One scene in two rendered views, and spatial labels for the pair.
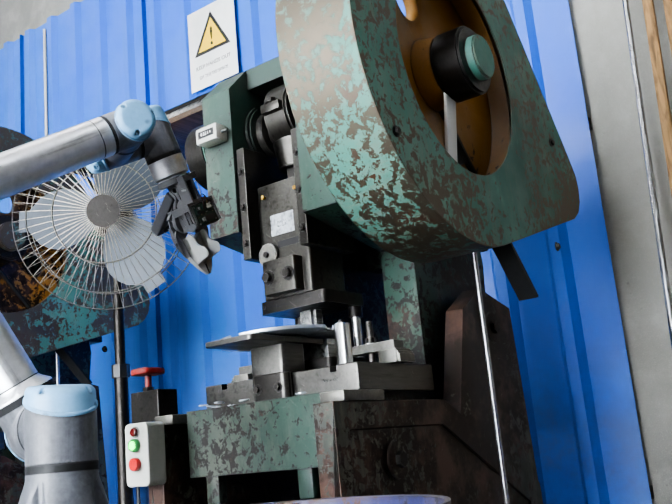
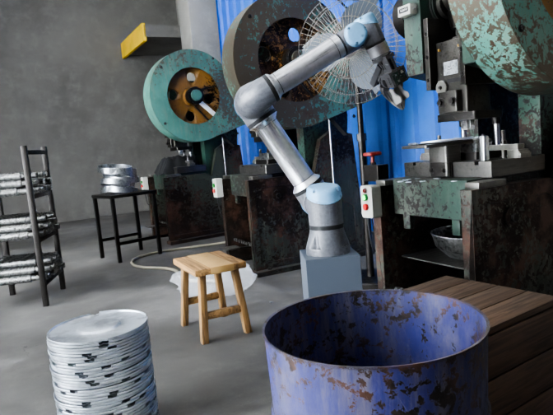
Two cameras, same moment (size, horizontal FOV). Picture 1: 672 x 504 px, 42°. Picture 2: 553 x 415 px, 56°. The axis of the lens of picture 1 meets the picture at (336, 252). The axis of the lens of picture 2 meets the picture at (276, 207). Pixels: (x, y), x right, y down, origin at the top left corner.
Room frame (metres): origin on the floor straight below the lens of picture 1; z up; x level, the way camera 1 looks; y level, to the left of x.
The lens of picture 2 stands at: (-0.19, -0.14, 0.83)
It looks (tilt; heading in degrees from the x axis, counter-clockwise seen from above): 7 degrees down; 26
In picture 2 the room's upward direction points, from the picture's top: 5 degrees counter-clockwise
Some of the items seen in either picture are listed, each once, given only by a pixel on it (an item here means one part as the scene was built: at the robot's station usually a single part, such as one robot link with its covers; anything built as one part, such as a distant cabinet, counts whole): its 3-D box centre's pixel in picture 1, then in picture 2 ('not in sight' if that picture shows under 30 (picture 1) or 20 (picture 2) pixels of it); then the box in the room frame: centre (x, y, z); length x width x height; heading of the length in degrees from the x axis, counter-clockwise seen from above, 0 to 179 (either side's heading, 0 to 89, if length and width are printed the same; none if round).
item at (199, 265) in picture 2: not in sight; (211, 294); (1.81, 1.21, 0.16); 0.34 x 0.24 x 0.34; 52
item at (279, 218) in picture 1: (295, 236); (458, 74); (2.03, 0.09, 1.04); 0.17 x 0.15 x 0.30; 144
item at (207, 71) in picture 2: not in sight; (213, 146); (4.36, 2.72, 0.87); 1.53 x 0.99 x 1.74; 147
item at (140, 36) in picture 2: not in sight; (163, 40); (6.14, 4.49, 2.44); 1.25 x 0.92 x 0.27; 54
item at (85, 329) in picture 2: not in sight; (98, 325); (0.95, 1.04, 0.33); 0.29 x 0.29 x 0.01
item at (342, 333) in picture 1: (343, 342); (483, 147); (1.86, 0.00, 0.75); 0.03 x 0.03 x 0.10; 54
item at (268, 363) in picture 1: (268, 369); (438, 159); (1.92, 0.17, 0.72); 0.25 x 0.14 x 0.14; 144
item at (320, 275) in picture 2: not in sight; (333, 315); (1.47, 0.48, 0.23); 0.18 x 0.18 x 0.45; 29
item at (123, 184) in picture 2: not in sight; (124, 209); (3.24, 2.96, 0.40); 0.45 x 0.40 x 0.79; 66
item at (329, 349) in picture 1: (314, 353); (468, 145); (2.06, 0.07, 0.76); 0.15 x 0.09 x 0.05; 54
